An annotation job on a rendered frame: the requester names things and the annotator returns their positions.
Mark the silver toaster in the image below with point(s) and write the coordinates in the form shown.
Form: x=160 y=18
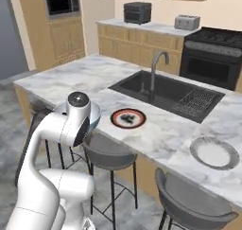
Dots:
x=186 y=22

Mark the black kitchen sink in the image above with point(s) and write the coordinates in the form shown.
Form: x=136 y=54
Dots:
x=167 y=92

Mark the grey curved sink tap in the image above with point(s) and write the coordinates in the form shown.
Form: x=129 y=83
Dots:
x=153 y=79

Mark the wooden base cupboards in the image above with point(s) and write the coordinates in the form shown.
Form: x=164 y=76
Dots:
x=132 y=47

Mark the grey bar stool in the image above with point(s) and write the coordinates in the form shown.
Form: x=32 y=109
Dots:
x=48 y=152
x=195 y=202
x=107 y=153

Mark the built-in microwave oven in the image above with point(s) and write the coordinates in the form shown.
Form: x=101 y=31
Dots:
x=61 y=3

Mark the black stove with oven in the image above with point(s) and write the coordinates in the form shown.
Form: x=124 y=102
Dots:
x=209 y=63

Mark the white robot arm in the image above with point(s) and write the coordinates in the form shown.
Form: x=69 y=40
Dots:
x=47 y=189

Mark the dark chicken drumstick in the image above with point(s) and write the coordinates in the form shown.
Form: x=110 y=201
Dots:
x=128 y=117

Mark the tall wooden cupboard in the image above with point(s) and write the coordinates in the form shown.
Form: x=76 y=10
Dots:
x=64 y=38

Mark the wooden kitchen island base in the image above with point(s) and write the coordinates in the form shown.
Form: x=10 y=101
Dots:
x=22 y=102

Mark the red rimmed plate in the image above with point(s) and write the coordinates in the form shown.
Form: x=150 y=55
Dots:
x=119 y=121

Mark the black toaster oven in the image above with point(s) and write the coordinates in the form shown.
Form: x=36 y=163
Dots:
x=137 y=13

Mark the white plate with grey rim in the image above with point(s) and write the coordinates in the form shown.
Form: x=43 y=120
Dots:
x=214 y=154

